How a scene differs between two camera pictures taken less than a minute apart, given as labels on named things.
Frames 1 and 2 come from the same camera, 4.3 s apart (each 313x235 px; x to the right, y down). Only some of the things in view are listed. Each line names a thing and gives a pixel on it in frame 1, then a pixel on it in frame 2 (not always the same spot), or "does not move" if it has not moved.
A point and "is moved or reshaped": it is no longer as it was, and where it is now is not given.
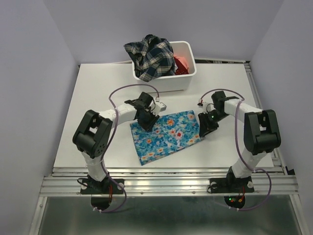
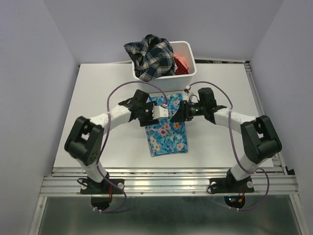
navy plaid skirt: [153, 58] does not move
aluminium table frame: [279, 181] does not move
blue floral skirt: [171, 132] is moved or reshaped
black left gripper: [148, 126] does not move
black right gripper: [205, 126] → [183, 113]
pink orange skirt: [182, 60] does not move
